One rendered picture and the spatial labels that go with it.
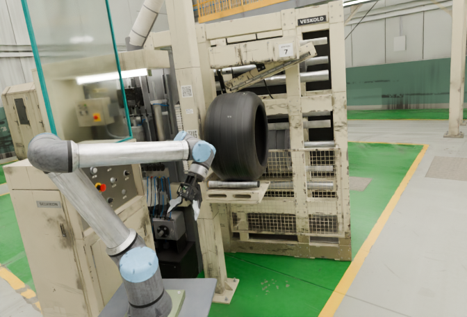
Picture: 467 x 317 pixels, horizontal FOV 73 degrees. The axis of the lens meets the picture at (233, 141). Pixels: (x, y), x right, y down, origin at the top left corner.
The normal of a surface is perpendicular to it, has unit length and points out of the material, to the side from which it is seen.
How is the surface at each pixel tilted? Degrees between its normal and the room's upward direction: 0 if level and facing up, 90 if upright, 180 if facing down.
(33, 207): 90
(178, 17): 90
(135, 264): 9
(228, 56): 90
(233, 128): 69
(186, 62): 90
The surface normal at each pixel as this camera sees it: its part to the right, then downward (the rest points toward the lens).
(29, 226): -0.29, 0.23
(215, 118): -0.30, -0.35
